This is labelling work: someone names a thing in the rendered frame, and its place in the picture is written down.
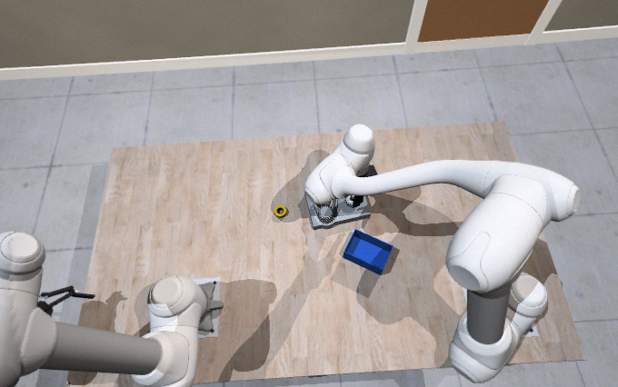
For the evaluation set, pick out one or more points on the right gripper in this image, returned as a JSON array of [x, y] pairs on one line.
[[358, 199]]

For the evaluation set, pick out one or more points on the blue open tray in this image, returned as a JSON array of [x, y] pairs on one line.
[[367, 251]]

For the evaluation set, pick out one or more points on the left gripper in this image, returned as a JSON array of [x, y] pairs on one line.
[[47, 308]]

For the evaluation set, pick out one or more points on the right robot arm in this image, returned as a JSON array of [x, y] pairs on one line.
[[491, 246]]

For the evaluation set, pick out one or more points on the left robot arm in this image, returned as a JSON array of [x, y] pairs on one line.
[[29, 337]]

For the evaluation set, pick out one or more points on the yellow ring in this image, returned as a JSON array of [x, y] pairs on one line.
[[280, 215]]

